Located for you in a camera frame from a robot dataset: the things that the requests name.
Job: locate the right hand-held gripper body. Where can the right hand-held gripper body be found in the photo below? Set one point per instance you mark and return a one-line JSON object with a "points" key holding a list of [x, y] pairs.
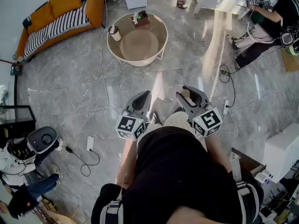
{"points": [[208, 121]]}

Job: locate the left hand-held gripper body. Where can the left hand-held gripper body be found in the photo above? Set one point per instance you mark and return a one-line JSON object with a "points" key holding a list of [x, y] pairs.
{"points": [[130, 126]]}

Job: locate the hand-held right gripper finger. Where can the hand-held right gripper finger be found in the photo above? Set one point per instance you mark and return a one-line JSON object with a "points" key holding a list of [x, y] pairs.
{"points": [[198, 97], [189, 109]]}

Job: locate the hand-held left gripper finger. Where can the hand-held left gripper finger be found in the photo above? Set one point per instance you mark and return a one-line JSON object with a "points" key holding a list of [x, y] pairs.
{"points": [[134, 100], [147, 106]]}

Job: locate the small round white object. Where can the small round white object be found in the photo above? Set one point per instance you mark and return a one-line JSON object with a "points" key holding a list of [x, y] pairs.
{"points": [[174, 92]]}

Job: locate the person's left forearm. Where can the person's left forearm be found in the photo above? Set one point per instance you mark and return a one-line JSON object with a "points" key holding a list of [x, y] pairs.
{"points": [[127, 160]]}

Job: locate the person's right forearm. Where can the person's right forearm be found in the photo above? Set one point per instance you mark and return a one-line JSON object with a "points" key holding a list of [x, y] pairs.
{"points": [[219, 155]]}

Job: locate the round glass coffee table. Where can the round glass coffee table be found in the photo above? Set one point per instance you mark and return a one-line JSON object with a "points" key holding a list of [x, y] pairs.
{"points": [[140, 45]]}

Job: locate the person's right shoe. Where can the person's right shoe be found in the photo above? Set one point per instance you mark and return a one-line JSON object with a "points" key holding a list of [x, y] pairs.
{"points": [[179, 109]]}

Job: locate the person's shoe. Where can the person's shoe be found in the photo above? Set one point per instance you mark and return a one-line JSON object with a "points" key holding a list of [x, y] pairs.
{"points": [[179, 109], [155, 118]]}

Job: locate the person's left shoe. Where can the person's left shoe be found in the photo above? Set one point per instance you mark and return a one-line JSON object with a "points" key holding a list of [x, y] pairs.
{"points": [[155, 118]]}

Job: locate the person's beige trousers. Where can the person's beige trousers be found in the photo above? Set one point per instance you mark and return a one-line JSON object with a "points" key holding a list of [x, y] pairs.
{"points": [[177, 119]]}

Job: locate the white power strip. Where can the white power strip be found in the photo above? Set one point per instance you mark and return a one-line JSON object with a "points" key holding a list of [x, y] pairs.
{"points": [[225, 107], [90, 143]]}

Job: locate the person's black shirt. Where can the person's black shirt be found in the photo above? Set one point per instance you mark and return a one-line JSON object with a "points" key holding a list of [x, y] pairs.
{"points": [[175, 171]]}

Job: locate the white cylindrical container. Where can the white cylindrical container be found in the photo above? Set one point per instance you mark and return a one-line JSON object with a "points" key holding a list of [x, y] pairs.
{"points": [[115, 34]]}

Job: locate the white box cabinet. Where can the white box cabinet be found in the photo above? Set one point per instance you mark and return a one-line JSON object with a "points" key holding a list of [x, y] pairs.
{"points": [[280, 153]]}

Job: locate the wooden flower box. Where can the wooden flower box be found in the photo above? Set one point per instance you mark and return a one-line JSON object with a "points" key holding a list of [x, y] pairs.
{"points": [[141, 20]]}

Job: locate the dark green bin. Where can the dark green bin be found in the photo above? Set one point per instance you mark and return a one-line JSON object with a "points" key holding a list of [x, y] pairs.
{"points": [[257, 16]]}

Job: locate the black backpack unit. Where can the black backpack unit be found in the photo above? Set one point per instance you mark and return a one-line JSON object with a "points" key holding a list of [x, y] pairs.
{"points": [[289, 38]]}

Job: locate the black glass cabinet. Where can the black glass cabinet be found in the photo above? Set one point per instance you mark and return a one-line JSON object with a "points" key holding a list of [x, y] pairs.
{"points": [[16, 125]]}

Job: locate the wooden crate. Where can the wooden crate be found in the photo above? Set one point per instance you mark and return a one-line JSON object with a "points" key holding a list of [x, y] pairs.
{"points": [[56, 214]]}

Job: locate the orange sofa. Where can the orange sofa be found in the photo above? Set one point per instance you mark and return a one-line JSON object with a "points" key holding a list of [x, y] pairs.
{"points": [[65, 1]]}

